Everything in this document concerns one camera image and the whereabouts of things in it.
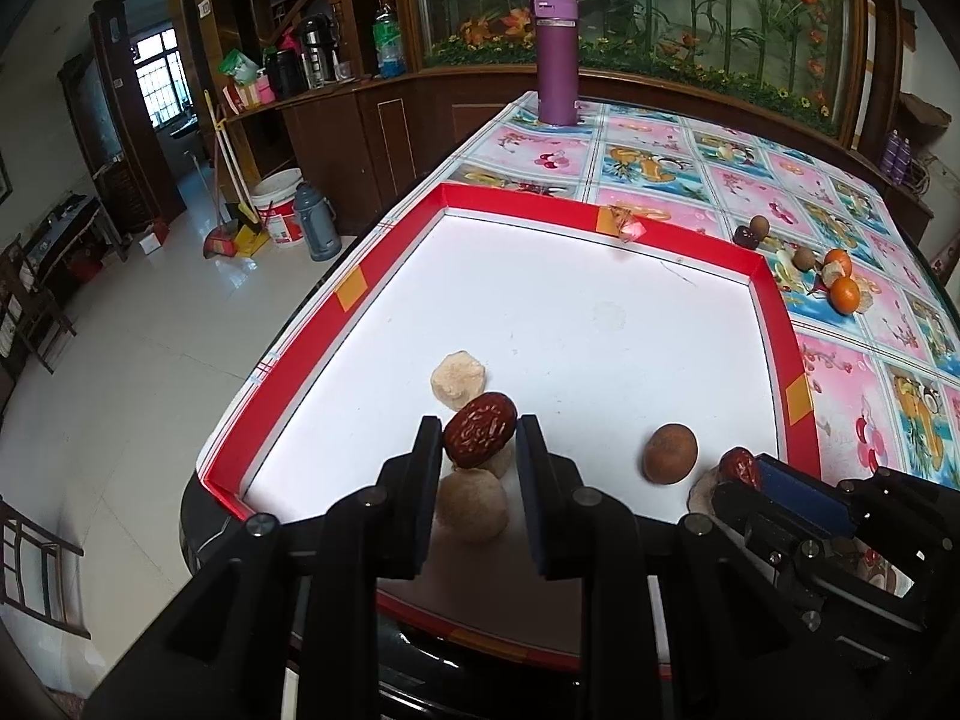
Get red jujube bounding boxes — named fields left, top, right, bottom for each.
left=443, top=392, right=517, bottom=468
left=719, top=447, right=761, bottom=489

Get beige cake cube front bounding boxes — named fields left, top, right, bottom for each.
left=686, top=466, right=724, bottom=520

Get beige cake cube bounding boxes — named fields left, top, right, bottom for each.
left=820, top=260, right=846, bottom=289
left=686, top=466, right=724, bottom=520
left=434, top=468, right=509, bottom=543

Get brown longan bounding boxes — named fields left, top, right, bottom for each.
left=793, top=247, right=817, bottom=271
left=750, top=215, right=770, bottom=239
left=641, top=422, right=698, bottom=484

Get orange tangerine front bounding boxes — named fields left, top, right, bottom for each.
left=828, top=277, right=861, bottom=316

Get orange tangerine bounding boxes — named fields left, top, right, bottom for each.
left=828, top=277, right=861, bottom=316
left=823, top=249, right=853, bottom=277

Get orange tangerine back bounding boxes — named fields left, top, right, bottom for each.
left=823, top=249, right=853, bottom=277

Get beige cake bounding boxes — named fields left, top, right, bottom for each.
left=430, top=349, right=487, bottom=411

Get floral plastic tablecloth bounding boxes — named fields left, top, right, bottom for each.
left=443, top=91, right=958, bottom=488

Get red white tray box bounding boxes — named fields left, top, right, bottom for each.
left=197, top=184, right=822, bottom=671

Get wooden chair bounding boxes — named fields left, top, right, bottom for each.
left=2, top=500, right=91, bottom=640

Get dark jujube far left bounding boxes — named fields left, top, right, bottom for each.
left=732, top=226, right=761, bottom=250

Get broom and dustpan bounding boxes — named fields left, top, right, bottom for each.
left=203, top=91, right=268, bottom=259

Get purple spray bottles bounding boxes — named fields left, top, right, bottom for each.
left=880, top=130, right=911, bottom=185

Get grey thermos jug floor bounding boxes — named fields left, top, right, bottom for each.
left=295, top=181, right=342, bottom=262

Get white plastic bucket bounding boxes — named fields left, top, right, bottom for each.
left=251, top=167, right=302, bottom=245

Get wooden cabinet counter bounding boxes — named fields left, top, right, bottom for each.
left=228, top=65, right=934, bottom=242

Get flower aquarium glass panel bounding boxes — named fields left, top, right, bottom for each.
left=415, top=0, right=854, bottom=135

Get green water bottle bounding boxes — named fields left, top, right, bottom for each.
left=373, top=5, right=407, bottom=80

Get purple thermos bottle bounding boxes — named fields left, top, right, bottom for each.
left=530, top=0, right=579, bottom=127

